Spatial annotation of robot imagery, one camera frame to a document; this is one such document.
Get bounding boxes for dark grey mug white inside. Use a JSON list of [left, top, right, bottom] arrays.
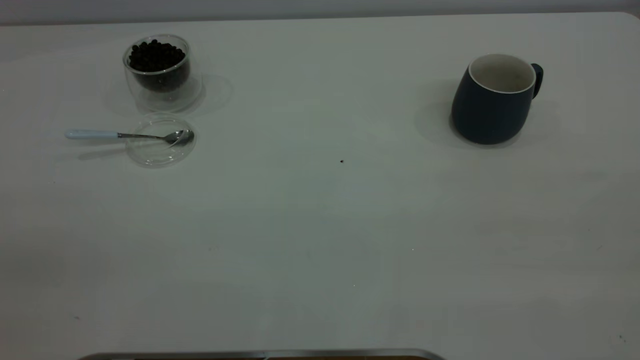
[[451, 53, 544, 146]]

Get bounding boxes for dark coffee beans pile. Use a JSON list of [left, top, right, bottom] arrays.
[[128, 39, 191, 93]]

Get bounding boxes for clear round glass lid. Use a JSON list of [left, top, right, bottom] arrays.
[[125, 113, 197, 168]]

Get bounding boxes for metal spoon with white handle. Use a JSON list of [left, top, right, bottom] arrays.
[[65, 129, 195, 147]]

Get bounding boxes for clear double-wall glass cup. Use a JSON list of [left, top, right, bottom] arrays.
[[122, 33, 203, 113]]

